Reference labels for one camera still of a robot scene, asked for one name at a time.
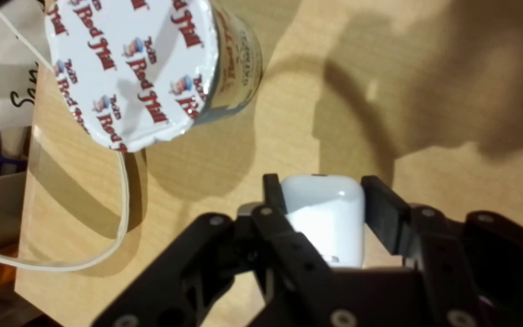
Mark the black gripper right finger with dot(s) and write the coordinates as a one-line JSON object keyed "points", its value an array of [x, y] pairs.
{"points": [[484, 266]]}

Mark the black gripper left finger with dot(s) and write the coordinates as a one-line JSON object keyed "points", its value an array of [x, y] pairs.
{"points": [[212, 274]]}

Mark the oatmeal cup with printed lid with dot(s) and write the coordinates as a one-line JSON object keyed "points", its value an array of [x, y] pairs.
{"points": [[134, 67]]}

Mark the white airpods case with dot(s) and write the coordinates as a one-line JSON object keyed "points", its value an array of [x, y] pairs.
{"points": [[326, 212]]}

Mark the cream canvas tote bag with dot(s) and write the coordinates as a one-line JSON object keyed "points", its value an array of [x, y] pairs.
{"points": [[0, 74]]}

